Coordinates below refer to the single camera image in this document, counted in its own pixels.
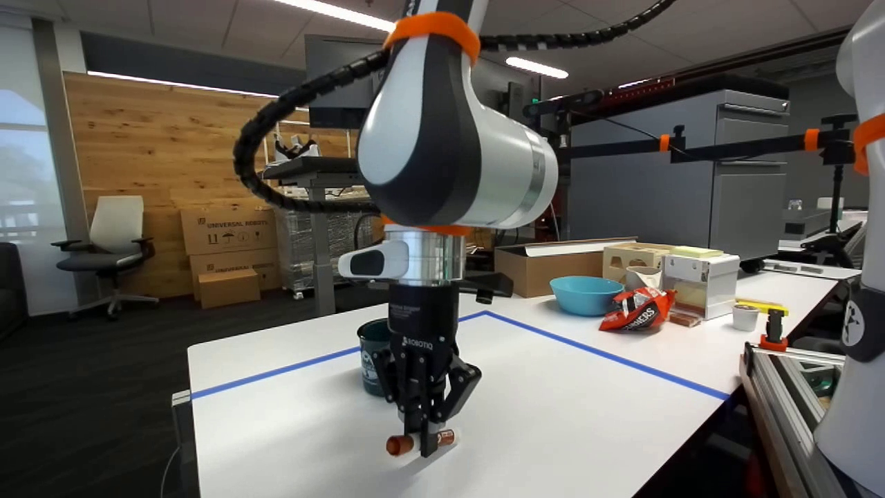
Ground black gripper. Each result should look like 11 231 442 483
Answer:
378 285 482 456

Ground orange capped marker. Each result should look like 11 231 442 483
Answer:
385 429 454 456

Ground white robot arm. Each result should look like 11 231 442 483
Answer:
337 0 560 456

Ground dark teal mug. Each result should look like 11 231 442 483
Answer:
356 319 391 400

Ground blue tape line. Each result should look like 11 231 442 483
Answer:
189 310 730 402

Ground cardboard box on table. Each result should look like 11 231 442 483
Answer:
496 238 613 296

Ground blue bowl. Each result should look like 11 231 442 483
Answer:
550 277 622 319

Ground orange red bag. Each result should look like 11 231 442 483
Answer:
601 289 676 333

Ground stacked cardboard boxes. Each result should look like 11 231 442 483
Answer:
181 203 282 310

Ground grey cabinet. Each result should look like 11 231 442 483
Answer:
565 90 789 260

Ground white box with green lid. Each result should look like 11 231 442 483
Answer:
660 246 738 319

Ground small white cup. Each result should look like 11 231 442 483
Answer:
734 306 759 333

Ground white office chair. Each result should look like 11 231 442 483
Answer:
59 194 154 319

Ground black orange clamp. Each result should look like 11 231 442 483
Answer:
759 310 789 353

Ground black corrugated cable conduit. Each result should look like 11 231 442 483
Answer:
230 0 677 217

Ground black orange camera boom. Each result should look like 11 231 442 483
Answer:
529 90 854 245

